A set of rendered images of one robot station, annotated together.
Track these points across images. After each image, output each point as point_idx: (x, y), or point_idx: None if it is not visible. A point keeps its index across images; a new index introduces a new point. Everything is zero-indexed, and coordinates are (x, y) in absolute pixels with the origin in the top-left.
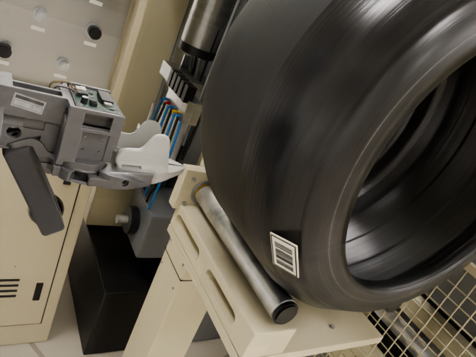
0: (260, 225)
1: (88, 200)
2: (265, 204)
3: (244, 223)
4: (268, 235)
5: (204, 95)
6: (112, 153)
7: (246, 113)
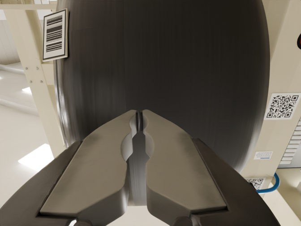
0: (80, 54)
1: None
2: (78, 86)
3: (116, 26)
4: (69, 49)
5: (250, 124)
6: (168, 219)
7: (144, 150)
